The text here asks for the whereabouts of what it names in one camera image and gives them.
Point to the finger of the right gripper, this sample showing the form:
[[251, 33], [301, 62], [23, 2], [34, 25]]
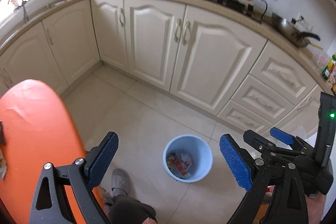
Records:
[[281, 136]]

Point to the person's right hand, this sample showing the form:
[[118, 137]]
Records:
[[315, 207]]

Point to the dark trouser leg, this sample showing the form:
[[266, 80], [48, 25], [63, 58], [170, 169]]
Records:
[[126, 209]]

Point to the light blue trash bin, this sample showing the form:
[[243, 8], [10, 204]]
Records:
[[200, 152]]

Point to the clear plastic bag red print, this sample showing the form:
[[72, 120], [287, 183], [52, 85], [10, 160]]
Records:
[[179, 163]]

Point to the grey yellow snack pouch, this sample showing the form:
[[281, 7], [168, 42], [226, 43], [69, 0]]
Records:
[[3, 166]]

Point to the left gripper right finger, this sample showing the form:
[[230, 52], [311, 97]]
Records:
[[288, 202]]

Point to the cream lower cabinets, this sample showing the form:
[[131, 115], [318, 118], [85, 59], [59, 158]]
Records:
[[242, 73]]

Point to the orange round table cloth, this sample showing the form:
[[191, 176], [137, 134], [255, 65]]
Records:
[[38, 129]]

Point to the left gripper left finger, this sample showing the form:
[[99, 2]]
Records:
[[50, 203]]

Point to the grey slipper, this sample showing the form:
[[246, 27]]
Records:
[[120, 183]]

